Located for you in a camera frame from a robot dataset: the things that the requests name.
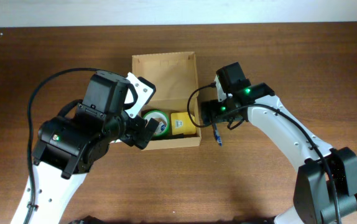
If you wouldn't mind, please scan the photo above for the green tape roll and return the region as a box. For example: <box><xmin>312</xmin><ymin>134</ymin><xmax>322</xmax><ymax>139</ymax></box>
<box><xmin>143</xmin><ymin>110</ymin><xmax>170</xmax><ymax>138</ymax></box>

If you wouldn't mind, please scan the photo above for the brown cardboard box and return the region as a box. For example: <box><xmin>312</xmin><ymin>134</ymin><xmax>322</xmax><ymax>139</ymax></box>
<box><xmin>131</xmin><ymin>51</ymin><xmax>203</xmax><ymax>151</ymax></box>

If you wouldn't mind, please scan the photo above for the blue ballpoint pen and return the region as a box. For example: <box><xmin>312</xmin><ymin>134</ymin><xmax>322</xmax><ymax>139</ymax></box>
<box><xmin>212</xmin><ymin>123</ymin><xmax>223</xmax><ymax>146</ymax></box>

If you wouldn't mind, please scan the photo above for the yellow spiral notepad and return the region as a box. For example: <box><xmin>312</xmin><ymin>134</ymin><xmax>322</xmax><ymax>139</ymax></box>
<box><xmin>170</xmin><ymin>112</ymin><xmax>197</xmax><ymax>135</ymax></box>

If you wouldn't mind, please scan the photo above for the small blue white staple box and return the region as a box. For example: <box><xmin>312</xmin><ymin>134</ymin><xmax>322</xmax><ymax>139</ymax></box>
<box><xmin>154</xmin><ymin>121</ymin><xmax>167</xmax><ymax>136</ymax></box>

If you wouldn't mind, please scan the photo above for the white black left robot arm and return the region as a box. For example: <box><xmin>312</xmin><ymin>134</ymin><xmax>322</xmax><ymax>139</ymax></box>
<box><xmin>11</xmin><ymin>68</ymin><xmax>158</xmax><ymax>223</ymax></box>

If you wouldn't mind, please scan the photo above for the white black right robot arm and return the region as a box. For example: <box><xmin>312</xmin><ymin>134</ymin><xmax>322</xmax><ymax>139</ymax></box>
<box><xmin>202</xmin><ymin>62</ymin><xmax>357</xmax><ymax>224</ymax></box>

